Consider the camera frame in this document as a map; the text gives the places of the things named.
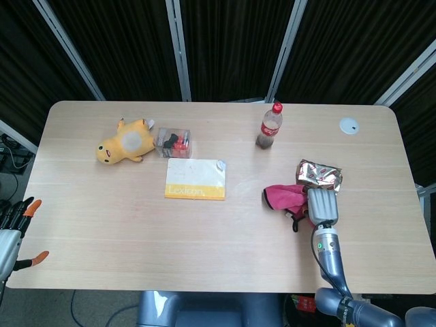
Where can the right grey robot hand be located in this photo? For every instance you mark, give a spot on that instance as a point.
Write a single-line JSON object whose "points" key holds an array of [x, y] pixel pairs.
{"points": [[322, 206]]}

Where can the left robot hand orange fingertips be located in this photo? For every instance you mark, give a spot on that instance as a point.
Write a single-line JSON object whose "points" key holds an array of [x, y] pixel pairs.
{"points": [[8, 245]]}

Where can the pink microfiber cloth black edging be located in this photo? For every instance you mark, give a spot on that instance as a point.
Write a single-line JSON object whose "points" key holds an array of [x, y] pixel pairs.
{"points": [[281, 197]]}

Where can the cola bottle red cap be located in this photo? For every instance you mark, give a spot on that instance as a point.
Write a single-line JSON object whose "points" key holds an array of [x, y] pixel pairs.
{"points": [[269, 129]]}

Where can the silver foil snack bag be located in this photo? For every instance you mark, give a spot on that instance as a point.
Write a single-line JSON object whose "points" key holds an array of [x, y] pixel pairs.
{"points": [[320, 175]]}

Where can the white round table grommet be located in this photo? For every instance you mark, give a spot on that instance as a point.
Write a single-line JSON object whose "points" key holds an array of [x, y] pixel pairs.
{"points": [[349, 126]]}

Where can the red packet under table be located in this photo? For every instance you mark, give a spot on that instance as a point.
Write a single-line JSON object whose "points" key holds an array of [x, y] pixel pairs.
{"points": [[304, 303]]}

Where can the white yellow Lexicon book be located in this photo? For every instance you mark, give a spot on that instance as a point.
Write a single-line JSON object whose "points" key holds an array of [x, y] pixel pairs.
{"points": [[194, 177]]}

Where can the yellow plush toy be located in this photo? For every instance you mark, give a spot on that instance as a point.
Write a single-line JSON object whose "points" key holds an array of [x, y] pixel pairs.
{"points": [[119, 147]]}

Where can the blue-grey robot torso base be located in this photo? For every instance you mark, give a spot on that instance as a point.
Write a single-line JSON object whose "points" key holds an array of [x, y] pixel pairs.
{"points": [[211, 310]]}

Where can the black pleated curtain panel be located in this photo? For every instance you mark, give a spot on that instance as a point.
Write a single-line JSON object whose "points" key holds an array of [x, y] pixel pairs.
{"points": [[354, 51], [235, 47], [119, 47], [27, 61]]}

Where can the clear plastic box red pieces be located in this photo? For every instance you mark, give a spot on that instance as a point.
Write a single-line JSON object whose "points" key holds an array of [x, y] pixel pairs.
{"points": [[173, 143]]}

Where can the white metal partition post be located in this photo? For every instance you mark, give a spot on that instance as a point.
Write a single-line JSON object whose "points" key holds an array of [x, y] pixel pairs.
{"points": [[178, 47], [286, 47], [405, 75], [68, 47], [18, 134]]}

